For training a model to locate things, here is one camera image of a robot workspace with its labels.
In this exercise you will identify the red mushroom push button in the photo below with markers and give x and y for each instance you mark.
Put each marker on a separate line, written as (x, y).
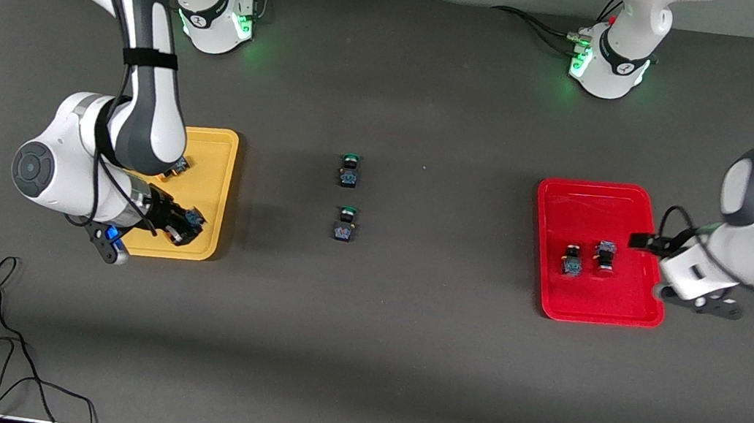
(571, 266)
(606, 252)

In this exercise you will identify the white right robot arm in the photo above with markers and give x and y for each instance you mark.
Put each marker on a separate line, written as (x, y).
(138, 126)

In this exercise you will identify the red plastic tray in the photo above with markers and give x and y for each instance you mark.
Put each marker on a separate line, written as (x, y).
(592, 205)

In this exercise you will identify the yellow plastic tray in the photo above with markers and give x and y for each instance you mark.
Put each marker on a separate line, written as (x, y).
(213, 166)

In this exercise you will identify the green push button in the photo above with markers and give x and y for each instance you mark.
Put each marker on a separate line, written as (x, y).
(349, 178)
(343, 231)

